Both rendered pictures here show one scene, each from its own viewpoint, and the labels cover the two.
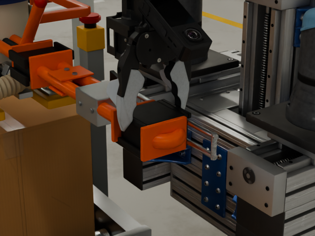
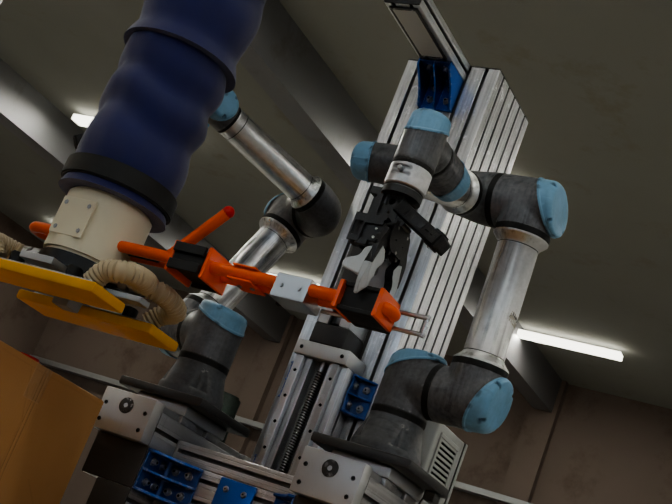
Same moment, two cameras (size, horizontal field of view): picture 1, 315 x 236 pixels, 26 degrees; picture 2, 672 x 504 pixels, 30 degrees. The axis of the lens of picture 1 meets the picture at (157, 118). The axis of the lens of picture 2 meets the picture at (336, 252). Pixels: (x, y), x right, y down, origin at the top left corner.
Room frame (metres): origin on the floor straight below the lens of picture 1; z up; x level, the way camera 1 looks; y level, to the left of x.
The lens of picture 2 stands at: (-0.92, 0.88, 0.66)
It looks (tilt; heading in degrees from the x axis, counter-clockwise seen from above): 17 degrees up; 336
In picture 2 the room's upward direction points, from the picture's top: 22 degrees clockwise
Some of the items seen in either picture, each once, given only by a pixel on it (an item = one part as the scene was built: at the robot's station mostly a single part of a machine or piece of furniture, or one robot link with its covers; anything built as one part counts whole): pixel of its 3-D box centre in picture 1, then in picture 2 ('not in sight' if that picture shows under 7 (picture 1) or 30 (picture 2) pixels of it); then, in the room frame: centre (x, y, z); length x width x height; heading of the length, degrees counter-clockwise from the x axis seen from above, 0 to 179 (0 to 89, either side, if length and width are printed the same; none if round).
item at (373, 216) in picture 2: (144, 18); (386, 223); (0.91, 0.02, 1.34); 0.09 x 0.08 x 0.12; 34
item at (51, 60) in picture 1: (41, 63); (199, 267); (1.17, 0.21, 1.19); 0.10 x 0.08 x 0.06; 125
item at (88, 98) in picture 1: (103, 103); (297, 294); (1.00, 0.09, 1.18); 0.07 x 0.07 x 0.04; 35
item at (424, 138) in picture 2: not in sight; (422, 144); (0.91, 0.01, 1.50); 0.09 x 0.08 x 0.11; 122
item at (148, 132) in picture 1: (148, 129); (365, 305); (0.88, 0.01, 1.19); 0.08 x 0.07 x 0.05; 35
